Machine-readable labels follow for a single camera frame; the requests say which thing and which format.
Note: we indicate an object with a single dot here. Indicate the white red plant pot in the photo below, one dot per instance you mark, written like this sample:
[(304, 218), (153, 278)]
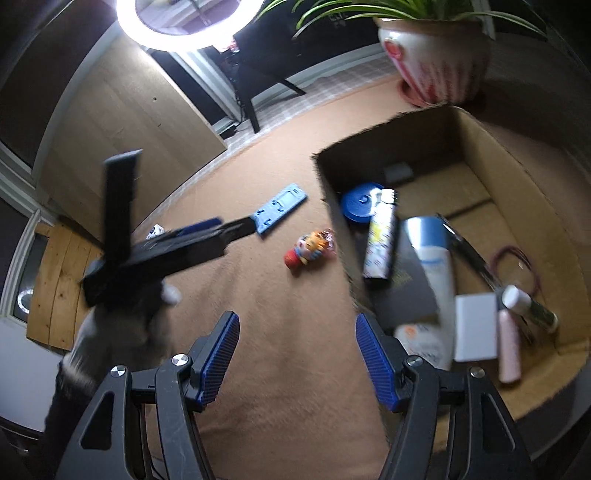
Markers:
[(434, 60)]

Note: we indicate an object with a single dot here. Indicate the person's left hand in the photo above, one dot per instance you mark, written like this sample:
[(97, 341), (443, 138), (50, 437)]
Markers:
[(115, 341)]

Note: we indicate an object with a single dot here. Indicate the pink tube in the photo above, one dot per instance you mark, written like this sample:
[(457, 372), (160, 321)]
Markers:
[(510, 350)]

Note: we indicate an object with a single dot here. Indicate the black tripod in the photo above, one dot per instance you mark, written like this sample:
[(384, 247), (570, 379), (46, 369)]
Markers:
[(251, 110)]

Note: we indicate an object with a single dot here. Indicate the wooden plank panel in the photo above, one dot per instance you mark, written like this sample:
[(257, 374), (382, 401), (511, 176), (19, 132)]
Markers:
[(51, 277)]

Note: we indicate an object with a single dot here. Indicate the blue round tape measure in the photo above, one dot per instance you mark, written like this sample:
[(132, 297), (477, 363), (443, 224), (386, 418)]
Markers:
[(358, 203)]

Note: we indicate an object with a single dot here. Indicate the green stick with white cap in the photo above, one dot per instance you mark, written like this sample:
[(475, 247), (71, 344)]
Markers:
[(540, 314)]

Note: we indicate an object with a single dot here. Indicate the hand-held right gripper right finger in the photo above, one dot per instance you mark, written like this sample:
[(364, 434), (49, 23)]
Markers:
[(376, 360)]

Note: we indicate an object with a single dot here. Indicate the black card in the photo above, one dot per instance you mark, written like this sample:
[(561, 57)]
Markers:
[(411, 290)]

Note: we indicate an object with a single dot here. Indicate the patterned tissue pack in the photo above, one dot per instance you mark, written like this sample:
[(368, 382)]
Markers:
[(157, 230)]

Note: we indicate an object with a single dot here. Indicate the white plug charger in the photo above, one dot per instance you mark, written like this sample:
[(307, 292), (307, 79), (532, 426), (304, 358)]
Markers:
[(475, 327)]

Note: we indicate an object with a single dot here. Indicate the cardboard box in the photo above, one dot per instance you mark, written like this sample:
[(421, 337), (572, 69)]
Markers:
[(531, 184)]

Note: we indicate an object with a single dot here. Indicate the person's left forearm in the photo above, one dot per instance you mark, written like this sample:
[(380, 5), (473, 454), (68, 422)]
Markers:
[(64, 401)]

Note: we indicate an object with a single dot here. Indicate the light wooden board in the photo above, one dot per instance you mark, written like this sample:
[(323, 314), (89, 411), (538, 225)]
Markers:
[(115, 106)]

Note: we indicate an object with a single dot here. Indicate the checked mat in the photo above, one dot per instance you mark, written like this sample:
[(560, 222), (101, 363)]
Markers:
[(323, 92)]

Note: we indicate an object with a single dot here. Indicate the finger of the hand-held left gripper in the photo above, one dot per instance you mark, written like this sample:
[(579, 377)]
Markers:
[(203, 247), (194, 228)]

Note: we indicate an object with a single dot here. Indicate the small doll toy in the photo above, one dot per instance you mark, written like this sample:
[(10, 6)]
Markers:
[(307, 247)]

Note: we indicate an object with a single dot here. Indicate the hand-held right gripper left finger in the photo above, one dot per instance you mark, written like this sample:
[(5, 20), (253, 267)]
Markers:
[(221, 355)]

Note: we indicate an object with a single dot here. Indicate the patterned lighter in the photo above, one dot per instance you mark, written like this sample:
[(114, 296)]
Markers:
[(381, 240)]

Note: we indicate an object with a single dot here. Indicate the white bottle with blue cap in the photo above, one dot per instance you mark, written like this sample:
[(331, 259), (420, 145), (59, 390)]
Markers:
[(436, 277)]

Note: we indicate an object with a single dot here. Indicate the clear black pen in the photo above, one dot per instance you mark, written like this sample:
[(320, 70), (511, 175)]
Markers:
[(466, 251)]

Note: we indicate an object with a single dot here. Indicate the blue phone stand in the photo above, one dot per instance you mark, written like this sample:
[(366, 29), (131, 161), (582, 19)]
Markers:
[(281, 207)]

